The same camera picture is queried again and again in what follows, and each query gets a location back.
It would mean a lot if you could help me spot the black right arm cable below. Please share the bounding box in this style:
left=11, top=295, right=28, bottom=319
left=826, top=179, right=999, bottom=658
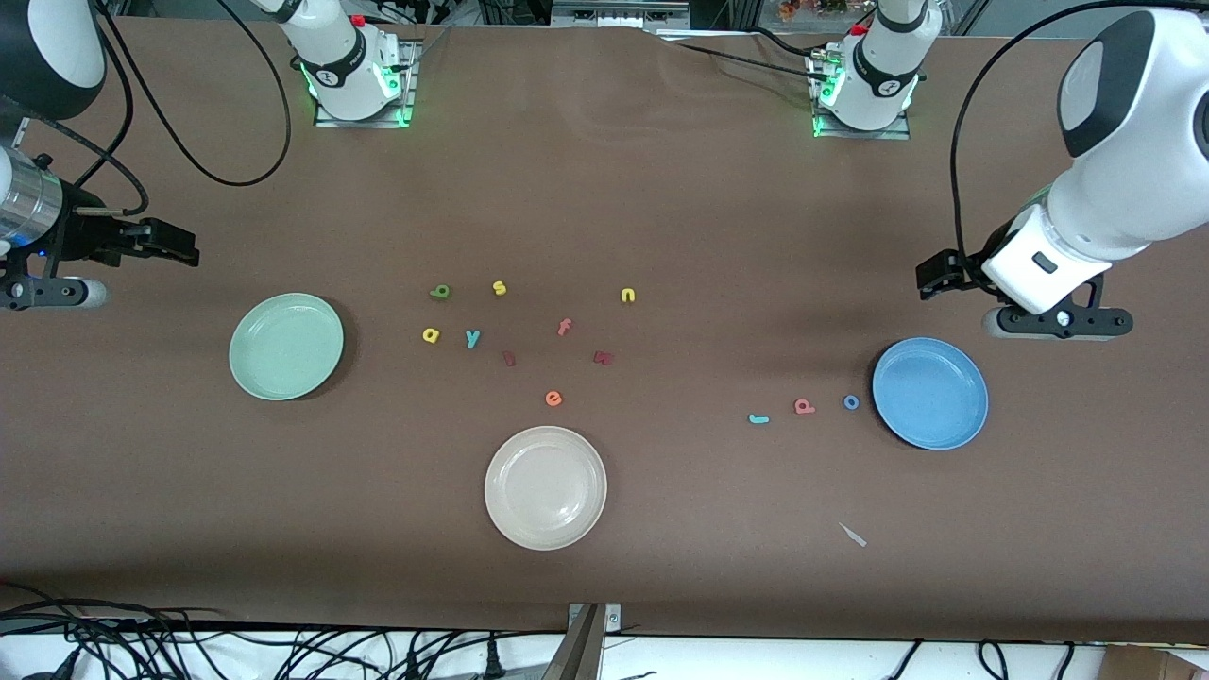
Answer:
left=0, top=0, right=294, bottom=218

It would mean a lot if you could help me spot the aluminium frame profile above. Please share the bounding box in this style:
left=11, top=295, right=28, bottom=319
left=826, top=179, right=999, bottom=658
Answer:
left=1138, top=0, right=1209, bottom=62

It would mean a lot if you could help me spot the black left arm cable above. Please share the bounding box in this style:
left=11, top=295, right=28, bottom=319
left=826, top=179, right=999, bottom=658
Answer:
left=949, top=0, right=1209, bottom=270

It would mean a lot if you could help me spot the tangle of black cables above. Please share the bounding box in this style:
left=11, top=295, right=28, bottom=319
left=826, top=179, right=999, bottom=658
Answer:
left=0, top=581, right=568, bottom=680

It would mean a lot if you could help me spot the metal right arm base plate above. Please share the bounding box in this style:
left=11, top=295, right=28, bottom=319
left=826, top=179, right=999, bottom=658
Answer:
left=314, top=38, right=418, bottom=129

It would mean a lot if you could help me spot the beige white plate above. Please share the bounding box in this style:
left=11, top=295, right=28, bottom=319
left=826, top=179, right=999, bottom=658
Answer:
left=484, top=426, right=608, bottom=552

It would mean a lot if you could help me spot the mint green plate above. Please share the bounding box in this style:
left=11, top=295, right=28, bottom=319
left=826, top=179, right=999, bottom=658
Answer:
left=229, top=292, right=345, bottom=401

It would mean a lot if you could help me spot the blue plate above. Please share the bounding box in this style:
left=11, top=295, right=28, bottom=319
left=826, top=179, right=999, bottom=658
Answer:
left=871, top=337, right=989, bottom=451

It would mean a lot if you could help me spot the grey support beam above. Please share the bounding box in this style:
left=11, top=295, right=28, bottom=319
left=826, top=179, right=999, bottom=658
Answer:
left=541, top=604, right=603, bottom=680

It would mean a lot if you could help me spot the cardboard box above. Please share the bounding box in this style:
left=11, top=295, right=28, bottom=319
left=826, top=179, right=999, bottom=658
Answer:
left=1100, top=645, right=1209, bottom=680

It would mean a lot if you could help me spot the black cable to arm base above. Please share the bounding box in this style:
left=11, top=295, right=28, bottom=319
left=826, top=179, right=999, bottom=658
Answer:
left=661, top=26, right=832, bottom=86

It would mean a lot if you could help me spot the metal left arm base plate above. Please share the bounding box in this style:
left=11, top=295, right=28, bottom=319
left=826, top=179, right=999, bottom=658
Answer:
left=812, top=47, right=912, bottom=141

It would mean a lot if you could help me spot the grey metal equipment box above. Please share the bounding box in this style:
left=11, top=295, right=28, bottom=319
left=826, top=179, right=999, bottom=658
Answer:
left=551, top=0, right=690, bottom=27

